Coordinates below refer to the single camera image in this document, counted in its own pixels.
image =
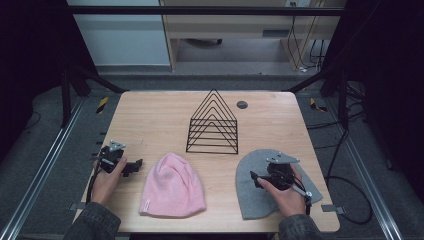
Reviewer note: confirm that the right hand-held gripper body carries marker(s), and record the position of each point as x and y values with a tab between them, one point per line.
280	171

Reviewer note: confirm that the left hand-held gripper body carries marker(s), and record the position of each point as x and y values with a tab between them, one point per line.
111	158

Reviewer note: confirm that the grey beanie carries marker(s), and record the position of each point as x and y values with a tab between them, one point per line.
248	196

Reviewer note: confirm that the pink beanie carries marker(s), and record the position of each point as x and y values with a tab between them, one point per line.
173	190

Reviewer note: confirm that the person's left hand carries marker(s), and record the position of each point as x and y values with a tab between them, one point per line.
105	186

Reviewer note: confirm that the person's right hand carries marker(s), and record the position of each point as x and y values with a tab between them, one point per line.
290	200

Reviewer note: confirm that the grey table grommet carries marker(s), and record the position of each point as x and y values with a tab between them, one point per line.
242	104

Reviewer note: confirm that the white cabinet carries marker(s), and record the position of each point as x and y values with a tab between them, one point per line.
123	36

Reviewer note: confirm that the dark curtain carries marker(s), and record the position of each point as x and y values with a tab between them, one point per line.
390	66
30	50

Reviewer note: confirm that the grey metal table bracket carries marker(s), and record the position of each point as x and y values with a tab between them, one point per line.
76	206
333	209

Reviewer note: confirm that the aluminium floor rail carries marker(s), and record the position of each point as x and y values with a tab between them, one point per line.
43	166
363	173

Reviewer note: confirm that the black frame leg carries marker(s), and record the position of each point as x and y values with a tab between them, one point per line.
66	96
342	96

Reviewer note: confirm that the black horizontal frame bar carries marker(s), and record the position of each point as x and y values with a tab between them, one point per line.
200	10

